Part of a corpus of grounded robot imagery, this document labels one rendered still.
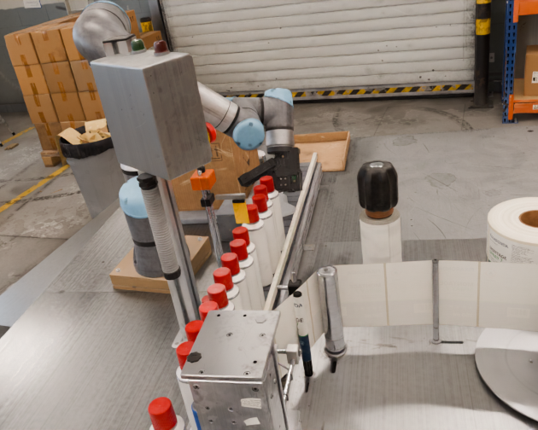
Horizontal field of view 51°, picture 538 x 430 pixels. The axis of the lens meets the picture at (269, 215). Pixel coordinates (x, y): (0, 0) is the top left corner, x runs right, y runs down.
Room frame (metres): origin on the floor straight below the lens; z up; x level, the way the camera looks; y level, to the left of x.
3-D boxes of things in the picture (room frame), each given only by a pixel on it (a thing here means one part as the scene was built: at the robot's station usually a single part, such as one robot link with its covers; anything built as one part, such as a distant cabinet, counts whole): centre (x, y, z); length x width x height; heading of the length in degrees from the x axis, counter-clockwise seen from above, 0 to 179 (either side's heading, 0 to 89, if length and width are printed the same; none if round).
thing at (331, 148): (2.01, -0.20, 0.85); 0.30 x 0.26 x 0.04; 165
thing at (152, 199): (0.92, 0.20, 1.18); 0.04 x 0.04 x 0.21
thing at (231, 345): (0.62, 0.08, 1.14); 0.14 x 0.11 x 0.01; 165
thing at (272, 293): (1.32, -0.05, 0.91); 1.07 x 0.01 x 0.02; 165
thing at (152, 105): (0.97, 0.17, 1.38); 0.17 x 0.10 x 0.19; 40
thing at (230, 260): (0.94, 0.09, 0.98); 0.05 x 0.05 x 0.20
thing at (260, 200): (1.19, 0.02, 0.98); 0.05 x 0.05 x 0.20
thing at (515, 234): (0.99, -0.55, 0.95); 0.20 x 0.20 x 0.14
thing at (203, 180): (1.10, 0.10, 1.05); 0.10 x 0.04 x 0.33; 75
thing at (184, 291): (1.05, 0.21, 1.16); 0.04 x 0.04 x 0.67; 75
